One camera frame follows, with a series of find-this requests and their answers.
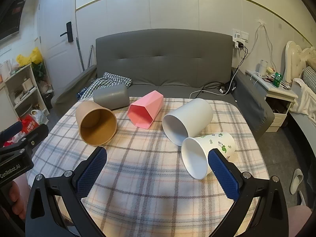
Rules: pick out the person's leg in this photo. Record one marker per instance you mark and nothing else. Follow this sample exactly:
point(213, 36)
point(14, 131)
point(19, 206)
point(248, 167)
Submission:
point(300, 216)

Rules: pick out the brown paper cup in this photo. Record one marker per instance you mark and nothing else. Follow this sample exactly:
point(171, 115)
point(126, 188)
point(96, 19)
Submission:
point(96, 128)

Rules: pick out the yellow plastic bag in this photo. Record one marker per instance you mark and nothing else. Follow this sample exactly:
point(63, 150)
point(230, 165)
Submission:
point(29, 58)

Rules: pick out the plaid tablecloth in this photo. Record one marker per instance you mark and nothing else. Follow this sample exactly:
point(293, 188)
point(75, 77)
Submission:
point(148, 177)

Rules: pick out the white storage shelf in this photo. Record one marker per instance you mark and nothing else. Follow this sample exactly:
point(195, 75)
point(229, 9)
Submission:
point(24, 91)

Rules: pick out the pink hexagonal cup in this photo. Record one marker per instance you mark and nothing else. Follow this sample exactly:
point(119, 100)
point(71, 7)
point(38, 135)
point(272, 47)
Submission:
point(145, 108)

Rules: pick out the cream nightstand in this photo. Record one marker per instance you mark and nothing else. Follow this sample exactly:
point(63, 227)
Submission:
point(279, 98)

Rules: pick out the black door lock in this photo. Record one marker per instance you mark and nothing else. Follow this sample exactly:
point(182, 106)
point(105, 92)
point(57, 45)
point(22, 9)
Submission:
point(69, 32)

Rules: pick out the power strip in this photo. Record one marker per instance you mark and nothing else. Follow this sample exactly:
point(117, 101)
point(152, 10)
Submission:
point(227, 88)

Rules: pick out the black television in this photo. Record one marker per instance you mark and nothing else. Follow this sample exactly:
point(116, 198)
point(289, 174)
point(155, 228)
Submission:
point(9, 17)

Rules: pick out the grey cup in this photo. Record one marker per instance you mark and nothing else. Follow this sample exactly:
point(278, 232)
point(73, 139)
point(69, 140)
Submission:
point(111, 97)

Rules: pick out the white bed blanket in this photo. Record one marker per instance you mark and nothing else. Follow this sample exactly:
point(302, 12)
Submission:
point(305, 98)

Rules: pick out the red bag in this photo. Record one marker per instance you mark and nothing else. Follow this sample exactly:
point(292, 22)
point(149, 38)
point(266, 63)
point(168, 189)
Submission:
point(29, 124)

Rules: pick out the striped pillow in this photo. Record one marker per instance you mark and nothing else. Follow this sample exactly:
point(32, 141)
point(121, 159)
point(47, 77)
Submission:
point(310, 79)

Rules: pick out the white slipper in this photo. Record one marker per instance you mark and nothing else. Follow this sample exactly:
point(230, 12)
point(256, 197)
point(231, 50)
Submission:
point(296, 180)

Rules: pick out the white plastic bag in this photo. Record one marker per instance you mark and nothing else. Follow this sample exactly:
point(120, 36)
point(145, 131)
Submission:
point(39, 116)

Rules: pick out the white wall socket panel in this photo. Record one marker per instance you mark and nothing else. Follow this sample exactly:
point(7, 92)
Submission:
point(240, 34)

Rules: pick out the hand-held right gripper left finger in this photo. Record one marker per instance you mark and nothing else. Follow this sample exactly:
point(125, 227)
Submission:
point(91, 172)

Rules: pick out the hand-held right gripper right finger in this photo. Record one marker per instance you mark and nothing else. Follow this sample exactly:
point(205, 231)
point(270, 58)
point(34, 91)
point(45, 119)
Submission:
point(223, 175)

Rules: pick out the white bed headboard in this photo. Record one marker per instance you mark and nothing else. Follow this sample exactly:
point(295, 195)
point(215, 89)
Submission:
point(293, 59)

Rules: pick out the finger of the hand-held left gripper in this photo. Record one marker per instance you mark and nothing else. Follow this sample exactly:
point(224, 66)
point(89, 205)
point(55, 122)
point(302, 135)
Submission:
point(11, 130)
point(37, 134)

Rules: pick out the black charger plug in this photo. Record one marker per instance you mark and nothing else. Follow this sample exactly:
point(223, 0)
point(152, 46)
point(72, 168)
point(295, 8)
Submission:
point(239, 45)

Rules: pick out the person's left hand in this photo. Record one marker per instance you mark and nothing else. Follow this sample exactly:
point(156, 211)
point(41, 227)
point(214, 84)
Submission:
point(18, 200)

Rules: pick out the green can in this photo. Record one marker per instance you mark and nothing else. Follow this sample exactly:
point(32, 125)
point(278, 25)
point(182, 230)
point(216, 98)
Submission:
point(277, 80)

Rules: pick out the grey sofa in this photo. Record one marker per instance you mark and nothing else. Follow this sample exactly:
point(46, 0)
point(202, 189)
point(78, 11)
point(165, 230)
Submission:
point(160, 59)

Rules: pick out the white green-print paper cup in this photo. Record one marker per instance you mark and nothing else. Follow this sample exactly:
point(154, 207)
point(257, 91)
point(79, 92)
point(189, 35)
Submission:
point(197, 158)

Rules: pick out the green checked cloth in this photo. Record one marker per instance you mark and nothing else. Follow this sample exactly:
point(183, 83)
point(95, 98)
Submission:
point(111, 79)

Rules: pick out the white kettle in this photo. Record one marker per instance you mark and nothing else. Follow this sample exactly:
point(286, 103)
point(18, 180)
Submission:
point(263, 66)

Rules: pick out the white door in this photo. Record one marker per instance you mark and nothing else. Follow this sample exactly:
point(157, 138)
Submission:
point(56, 9)

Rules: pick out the plain white cup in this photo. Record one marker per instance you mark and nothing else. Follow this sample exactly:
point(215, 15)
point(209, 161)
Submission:
point(190, 118)

